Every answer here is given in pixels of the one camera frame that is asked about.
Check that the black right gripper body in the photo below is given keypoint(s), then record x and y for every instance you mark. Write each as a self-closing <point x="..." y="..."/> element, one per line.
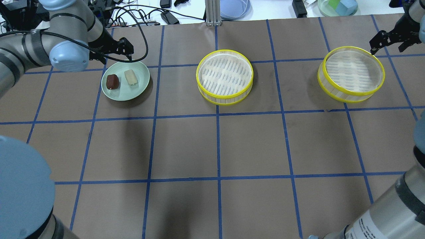
<point x="407" y="32"/>

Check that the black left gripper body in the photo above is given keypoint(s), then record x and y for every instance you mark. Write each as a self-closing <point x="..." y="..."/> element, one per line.
<point x="103" y="43"/>

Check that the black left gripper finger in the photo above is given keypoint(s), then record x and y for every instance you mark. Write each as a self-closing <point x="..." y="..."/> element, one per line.
<point x="126" y="48"/>

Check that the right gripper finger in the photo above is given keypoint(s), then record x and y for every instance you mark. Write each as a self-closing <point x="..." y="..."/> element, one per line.
<point x="379" y="41"/>

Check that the white rectangular bun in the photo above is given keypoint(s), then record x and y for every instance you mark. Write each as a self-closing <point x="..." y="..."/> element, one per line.
<point x="131" y="77"/>

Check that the brown rectangular bun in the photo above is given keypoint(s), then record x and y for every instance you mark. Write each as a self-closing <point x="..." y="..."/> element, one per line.
<point x="112" y="82"/>

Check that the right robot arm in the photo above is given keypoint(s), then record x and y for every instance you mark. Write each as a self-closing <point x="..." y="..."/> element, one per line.
<point x="399" y="212"/>

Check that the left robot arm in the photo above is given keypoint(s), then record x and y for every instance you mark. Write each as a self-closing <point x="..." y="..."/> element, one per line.
<point x="75" y="36"/>

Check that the yellow rimmed bamboo steamer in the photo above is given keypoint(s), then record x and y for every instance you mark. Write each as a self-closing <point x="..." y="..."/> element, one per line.
<point x="224" y="77"/>

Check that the light green round plate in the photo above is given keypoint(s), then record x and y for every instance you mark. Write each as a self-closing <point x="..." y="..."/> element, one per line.
<point x="126" y="92"/>

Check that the black power adapter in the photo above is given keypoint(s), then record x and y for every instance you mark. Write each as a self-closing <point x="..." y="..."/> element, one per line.
<point x="169" y="18"/>

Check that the green plate with blocks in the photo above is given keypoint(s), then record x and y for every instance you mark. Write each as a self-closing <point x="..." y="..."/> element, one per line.
<point x="331" y="8"/>

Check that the aluminium frame post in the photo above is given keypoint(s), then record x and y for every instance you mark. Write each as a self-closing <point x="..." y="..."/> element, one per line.
<point x="212" y="13"/>

